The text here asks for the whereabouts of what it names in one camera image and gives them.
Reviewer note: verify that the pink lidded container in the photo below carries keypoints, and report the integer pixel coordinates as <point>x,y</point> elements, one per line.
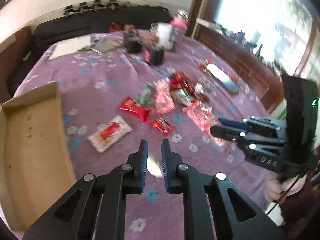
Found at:
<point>180,21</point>

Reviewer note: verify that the pink red snack bag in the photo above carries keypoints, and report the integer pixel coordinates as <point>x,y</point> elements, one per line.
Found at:
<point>204,119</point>

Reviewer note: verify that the white paper sheet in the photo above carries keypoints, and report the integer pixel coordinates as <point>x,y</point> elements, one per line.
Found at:
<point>70,46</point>

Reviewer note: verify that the smartphone with light screen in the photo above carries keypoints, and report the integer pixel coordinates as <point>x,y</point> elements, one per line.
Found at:
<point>223,78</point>

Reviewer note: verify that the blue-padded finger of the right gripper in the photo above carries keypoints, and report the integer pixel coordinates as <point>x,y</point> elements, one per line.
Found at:
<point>235,124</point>

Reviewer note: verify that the white cup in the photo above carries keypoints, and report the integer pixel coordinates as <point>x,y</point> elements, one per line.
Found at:
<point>167,35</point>

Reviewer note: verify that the red snack bar wrapper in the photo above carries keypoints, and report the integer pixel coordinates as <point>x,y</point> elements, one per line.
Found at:
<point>135,109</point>

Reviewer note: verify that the pile of red snacks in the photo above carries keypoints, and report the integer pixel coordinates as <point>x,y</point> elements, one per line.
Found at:
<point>185,91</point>

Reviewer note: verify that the pink patterned snack packet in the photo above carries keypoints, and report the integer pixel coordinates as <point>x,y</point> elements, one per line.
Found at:
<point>163,101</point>

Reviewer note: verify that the green clear candy wrapper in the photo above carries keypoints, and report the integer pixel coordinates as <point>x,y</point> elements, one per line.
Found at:
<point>144,95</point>

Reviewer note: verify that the brown cardboard box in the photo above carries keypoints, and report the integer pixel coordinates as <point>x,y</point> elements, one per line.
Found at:
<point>36,168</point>

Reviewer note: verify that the small red candy packet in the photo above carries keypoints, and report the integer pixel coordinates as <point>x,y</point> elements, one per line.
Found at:
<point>162,125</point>

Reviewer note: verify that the person's right hand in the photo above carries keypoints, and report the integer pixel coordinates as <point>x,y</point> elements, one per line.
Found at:
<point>274,189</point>

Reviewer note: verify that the black sofa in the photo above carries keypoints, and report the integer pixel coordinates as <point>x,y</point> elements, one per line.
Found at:
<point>100,21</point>

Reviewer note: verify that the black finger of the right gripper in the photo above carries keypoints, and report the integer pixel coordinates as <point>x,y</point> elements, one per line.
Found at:
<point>227,133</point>

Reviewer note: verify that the black cylindrical jar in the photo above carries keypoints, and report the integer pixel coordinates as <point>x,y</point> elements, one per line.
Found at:
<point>131,39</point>

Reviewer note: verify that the wooden cabinet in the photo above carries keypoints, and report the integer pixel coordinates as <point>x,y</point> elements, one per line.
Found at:
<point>259,77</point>

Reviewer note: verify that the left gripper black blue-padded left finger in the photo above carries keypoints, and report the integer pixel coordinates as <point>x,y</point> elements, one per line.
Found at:
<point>94,207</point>

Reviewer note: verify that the olive notebook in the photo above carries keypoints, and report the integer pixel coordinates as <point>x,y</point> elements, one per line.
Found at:
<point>106,46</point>

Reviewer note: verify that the white red snack packet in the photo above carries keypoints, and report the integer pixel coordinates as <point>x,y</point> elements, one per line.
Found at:
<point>109,134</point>

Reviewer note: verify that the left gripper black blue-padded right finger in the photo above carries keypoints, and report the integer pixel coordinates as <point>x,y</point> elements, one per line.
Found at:
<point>214,207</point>

